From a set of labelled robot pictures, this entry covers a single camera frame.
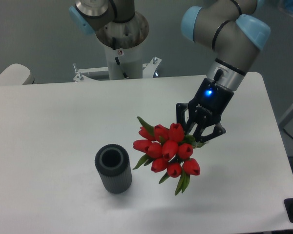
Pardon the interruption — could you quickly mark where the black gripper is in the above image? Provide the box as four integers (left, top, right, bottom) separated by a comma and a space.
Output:
176, 78, 234, 143

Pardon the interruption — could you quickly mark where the red tulip bouquet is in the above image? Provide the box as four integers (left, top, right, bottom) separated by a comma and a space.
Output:
133, 117, 205, 195

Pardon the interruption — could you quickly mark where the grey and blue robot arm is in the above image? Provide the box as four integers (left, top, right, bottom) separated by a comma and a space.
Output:
69, 0, 271, 143

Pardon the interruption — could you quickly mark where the dark grey ribbed vase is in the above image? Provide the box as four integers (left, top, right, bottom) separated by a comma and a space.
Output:
94, 144, 132, 194

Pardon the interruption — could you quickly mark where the white metal base bracket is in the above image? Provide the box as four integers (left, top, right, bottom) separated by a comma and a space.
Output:
73, 57, 162, 82

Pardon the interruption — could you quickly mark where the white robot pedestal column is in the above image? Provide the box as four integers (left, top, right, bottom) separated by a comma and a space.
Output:
94, 12, 150, 80

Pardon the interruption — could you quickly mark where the black cable on pedestal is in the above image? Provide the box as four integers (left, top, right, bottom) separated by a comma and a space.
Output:
111, 37, 130, 80

